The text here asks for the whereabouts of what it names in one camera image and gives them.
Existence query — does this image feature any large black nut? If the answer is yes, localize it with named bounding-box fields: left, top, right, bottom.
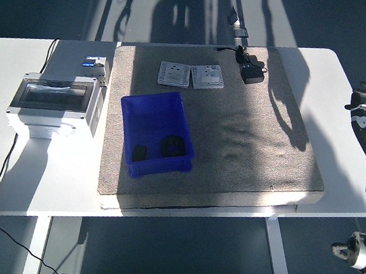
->
left=159, top=133, right=189, bottom=161

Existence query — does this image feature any blue plastic box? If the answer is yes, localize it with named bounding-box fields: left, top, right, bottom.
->
left=109, top=84, right=204, bottom=186

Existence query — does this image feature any small black nut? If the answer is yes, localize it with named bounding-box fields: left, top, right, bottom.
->
left=130, top=144, right=148, bottom=164

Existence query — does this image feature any black power adapter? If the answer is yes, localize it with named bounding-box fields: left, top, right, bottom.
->
left=239, top=63, right=269, bottom=87

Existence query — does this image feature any grey-brown mat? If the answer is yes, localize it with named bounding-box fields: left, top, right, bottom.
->
left=93, top=25, right=344, bottom=236

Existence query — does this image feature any white table leg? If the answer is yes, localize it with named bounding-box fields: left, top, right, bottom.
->
left=20, top=213, right=53, bottom=274
left=256, top=216, right=301, bottom=274

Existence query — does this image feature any small silver floor object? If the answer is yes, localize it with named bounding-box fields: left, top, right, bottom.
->
left=230, top=24, right=251, bottom=40

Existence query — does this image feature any white socket panel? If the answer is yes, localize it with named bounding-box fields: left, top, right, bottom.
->
left=188, top=61, right=228, bottom=93
left=157, top=59, right=193, bottom=89

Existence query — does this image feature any small black floor object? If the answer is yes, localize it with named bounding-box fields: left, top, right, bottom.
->
left=226, top=5, right=242, bottom=26

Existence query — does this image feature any circuit breaker with blue label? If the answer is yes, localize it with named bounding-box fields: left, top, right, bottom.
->
left=79, top=53, right=113, bottom=88

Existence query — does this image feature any black adapter cord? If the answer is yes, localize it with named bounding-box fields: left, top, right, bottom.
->
left=211, top=41, right=271, bottom=75

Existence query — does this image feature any white enclosure with clear lid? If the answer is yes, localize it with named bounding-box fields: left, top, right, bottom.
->
left=1, top=65, right=109, bottom=148

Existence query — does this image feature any thin black cable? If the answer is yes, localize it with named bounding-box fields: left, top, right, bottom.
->
left=0, top=32, right=97, bottom=274

